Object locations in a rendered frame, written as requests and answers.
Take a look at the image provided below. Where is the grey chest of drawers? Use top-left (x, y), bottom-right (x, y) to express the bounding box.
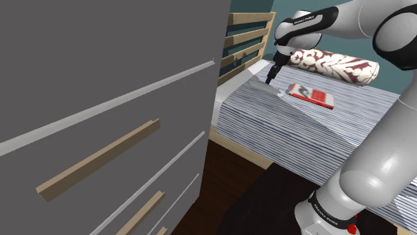
top-left (0, 0), bottom-right (233, 235)

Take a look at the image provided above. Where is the grey flat tool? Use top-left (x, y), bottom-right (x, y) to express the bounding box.
top-left (249, 79), bottom-right (285, 99)

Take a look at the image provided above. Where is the red white patterned bolster pillow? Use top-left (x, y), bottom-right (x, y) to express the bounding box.
top-left (287, 48), bottom-right (381, 87)

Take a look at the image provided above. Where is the wooden bed with striped cover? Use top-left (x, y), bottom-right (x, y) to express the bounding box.
top-left (208, 11), bottom-right (417, 235)

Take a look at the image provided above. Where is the red book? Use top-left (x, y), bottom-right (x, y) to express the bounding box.
top-left (287, 82), bottom-right (335, 110)

